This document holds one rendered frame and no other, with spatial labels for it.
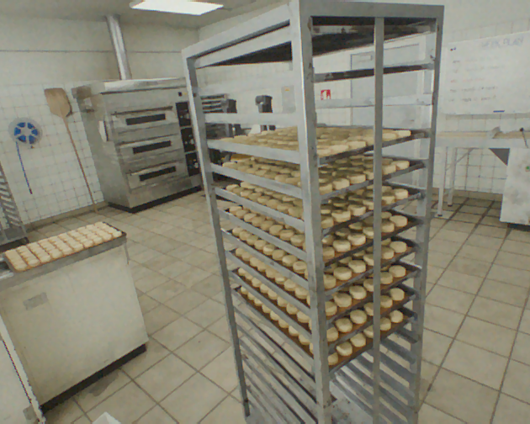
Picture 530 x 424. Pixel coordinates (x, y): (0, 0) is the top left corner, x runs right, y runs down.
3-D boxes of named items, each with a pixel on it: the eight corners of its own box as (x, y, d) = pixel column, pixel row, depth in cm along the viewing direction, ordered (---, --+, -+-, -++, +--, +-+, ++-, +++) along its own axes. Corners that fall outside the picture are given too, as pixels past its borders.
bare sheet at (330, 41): (198, 67, 118) (197, 62, 118) (290, 61, 138) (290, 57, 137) (312, 34, 70) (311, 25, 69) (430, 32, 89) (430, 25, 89)
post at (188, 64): (243, 418, 174) (180, 50, 116) (248, 415, 176) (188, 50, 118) (246, 422, 172) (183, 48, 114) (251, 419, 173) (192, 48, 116)
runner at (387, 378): (303, 320, 182) (303, 316, 181) (307, 319, 184) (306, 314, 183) (410, 402, 131) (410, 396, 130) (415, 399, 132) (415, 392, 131)
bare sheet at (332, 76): (202, 94, 121) (201, 90, 121) (292, 85, 141) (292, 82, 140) (314, 81, 73) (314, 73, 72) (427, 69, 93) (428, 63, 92)
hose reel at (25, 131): (57, 186, 558) (34, 116, 521) (61, 187, 547) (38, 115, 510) (29, 193, 530) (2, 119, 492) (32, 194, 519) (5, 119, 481)
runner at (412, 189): (291, 172, 155) (290, 165, 154) (296, 171, 156) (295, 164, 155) (421, 199, 103) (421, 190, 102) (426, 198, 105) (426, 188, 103)
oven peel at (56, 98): (87, 216, 571) (43, 87, 519) (87, 216, 574) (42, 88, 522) (105, 210, 591) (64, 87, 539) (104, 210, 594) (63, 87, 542)
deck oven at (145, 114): (137, 218, 538) (103, 81, 469) (103, 207, 616) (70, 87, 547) (213, 190, 644) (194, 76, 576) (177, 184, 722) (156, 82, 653)
